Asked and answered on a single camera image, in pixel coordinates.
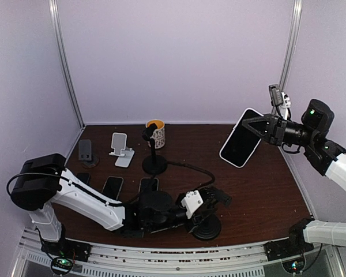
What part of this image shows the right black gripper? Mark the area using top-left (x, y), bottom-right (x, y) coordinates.
top-left (242, 113), bottom-right (317, 147)

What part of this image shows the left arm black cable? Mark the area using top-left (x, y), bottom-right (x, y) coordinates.
top-left (6, 161), bottom-right (216, 205)

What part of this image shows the large black phone silver edge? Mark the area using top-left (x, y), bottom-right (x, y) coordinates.
top-left (138, 178), bottom-right (159, 193)

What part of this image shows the white folding phone stand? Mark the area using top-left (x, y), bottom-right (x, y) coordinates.
top-left (109, 132), bottom-right (135, 168)

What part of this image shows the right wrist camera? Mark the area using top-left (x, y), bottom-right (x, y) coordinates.
top-left (268, 84), bottom-right (291, 120)

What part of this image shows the black stand with white pad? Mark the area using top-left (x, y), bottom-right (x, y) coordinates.
top-left (192, 214), bottom-right (221, 241)

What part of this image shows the small black phone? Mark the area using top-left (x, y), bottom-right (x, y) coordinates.
top-left (76, 173), bottom-right (91, 185)

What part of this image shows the front aluminium rail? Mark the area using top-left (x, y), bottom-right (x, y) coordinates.
top-left (11, 230), bottom-right (346, 277)

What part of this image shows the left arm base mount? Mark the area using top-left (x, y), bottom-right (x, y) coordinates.
top-left (38, 224), bottom-right (91, 276)

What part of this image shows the black round-base phone stand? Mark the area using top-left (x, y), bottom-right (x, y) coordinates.
top-left (142, 123), bottom-right (168, 175)

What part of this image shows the left aluminium frame post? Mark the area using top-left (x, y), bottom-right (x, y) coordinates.
top-left (48, 0), bottom-right (85, 129)

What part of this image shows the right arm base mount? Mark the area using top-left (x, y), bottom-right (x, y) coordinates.
top-left (264, 219), bottom-right (314, 275)

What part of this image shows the right aluminium frame post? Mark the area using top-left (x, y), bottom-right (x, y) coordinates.
top-left (279, 0), bottom-right (303, 91)

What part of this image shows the dark grey small phone stand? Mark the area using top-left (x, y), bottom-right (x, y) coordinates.
top-left (78, 139), bottom-right (99, 168)

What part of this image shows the aluminium frame post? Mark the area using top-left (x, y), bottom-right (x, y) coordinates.
top-left (48, 0), bottom-right (85, 129)
top-left (279, 0), bottom-right (303, 91)

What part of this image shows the patterned mug yellow inside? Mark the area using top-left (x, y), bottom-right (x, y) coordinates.
top-left (146, 119), bottom-right (166, 149)

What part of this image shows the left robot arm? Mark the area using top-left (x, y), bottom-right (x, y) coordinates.
top-left (6, 154), bottom-right (232, 256)

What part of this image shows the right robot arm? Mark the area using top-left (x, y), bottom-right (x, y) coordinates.
top-left (242, 99), bottom-right (346, 255)

